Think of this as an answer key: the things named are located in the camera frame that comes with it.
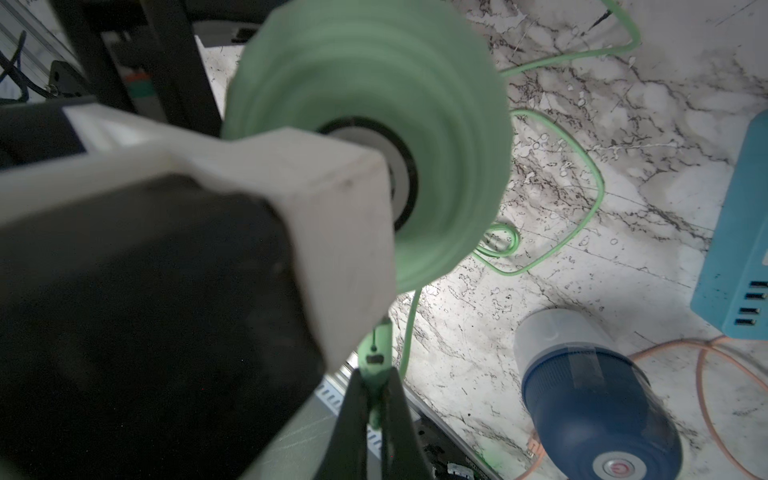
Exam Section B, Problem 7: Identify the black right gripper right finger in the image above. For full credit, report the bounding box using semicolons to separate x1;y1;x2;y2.
380;368;432;480

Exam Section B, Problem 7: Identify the teal power strip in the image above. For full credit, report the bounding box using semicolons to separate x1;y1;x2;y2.
690;111;767;341

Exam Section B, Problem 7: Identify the light green meat grinder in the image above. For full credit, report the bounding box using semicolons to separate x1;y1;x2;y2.
221;1;513;293

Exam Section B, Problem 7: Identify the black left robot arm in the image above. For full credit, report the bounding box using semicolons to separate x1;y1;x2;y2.
44;1;281;136

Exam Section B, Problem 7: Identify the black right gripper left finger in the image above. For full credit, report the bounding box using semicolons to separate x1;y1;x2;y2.
314;370;369;480

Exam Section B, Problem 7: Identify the navy blue meat grinder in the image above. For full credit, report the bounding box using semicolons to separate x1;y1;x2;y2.
513;308;683;479

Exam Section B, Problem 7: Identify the light green charging cable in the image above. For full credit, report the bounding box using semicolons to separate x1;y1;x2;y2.
356;0;642;430

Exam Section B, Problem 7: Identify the pink charging cable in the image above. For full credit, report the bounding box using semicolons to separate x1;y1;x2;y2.
515;335;768;480

